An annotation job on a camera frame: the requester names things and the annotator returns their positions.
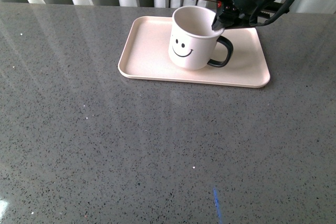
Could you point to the beige rectangular tray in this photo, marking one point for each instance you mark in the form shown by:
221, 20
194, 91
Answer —
145, 56

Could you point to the white smiley mug black handle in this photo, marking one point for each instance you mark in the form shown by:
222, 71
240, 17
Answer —
193, 41

